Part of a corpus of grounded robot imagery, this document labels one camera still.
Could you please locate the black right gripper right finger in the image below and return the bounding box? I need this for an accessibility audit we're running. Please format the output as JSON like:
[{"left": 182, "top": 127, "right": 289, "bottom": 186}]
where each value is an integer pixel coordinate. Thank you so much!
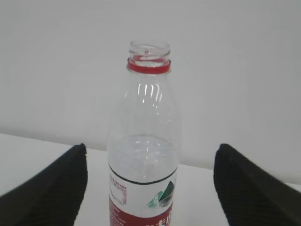
[{"left": 214, "top": 144, "right": 301, "bottom": 226}]

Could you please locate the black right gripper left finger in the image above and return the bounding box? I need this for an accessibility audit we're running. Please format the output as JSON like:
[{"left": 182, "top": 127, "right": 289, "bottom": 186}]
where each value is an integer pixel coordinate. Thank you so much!
[{"left": 0, "top": 144, "right": 88, "bottom": 226}]

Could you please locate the clear water bottle red label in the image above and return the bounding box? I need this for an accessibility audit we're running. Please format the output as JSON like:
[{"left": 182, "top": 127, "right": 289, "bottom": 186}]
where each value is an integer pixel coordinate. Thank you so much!
[{"left": 107, "top": 40, "right": 182, "bottom": 226}]

